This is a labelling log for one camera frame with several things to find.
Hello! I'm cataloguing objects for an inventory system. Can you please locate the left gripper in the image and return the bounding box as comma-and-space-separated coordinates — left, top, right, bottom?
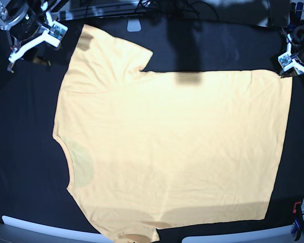
278, 25, 304, 78

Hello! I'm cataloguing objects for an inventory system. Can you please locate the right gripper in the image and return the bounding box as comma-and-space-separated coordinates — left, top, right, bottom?
8, 2, 67, 63

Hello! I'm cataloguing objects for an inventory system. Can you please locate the yellow t-shirt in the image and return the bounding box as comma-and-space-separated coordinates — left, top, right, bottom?
53, 25, 292, 242

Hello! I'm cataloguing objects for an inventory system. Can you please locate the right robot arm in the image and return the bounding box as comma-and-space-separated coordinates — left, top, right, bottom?
0, 1, 68, 72

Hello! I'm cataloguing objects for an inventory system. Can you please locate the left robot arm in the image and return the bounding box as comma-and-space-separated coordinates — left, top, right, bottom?
278, 3, 304, 78

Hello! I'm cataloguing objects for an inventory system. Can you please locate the blue clamp top right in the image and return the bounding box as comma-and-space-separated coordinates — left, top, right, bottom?
288, 2, 304, 29

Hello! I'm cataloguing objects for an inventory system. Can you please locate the grey tag on cloth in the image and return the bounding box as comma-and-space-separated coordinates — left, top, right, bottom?
127, 18, 141, 32

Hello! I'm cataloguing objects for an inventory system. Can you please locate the black table cloth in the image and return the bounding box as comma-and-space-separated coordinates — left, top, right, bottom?
0, 18, 304, 242

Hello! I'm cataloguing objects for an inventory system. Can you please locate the red blue clamp bottom right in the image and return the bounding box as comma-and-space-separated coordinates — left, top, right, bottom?
291, 201, 304, 241

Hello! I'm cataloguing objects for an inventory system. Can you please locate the black cable bundle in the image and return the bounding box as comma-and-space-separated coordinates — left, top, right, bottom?
78, 0, 226, 20

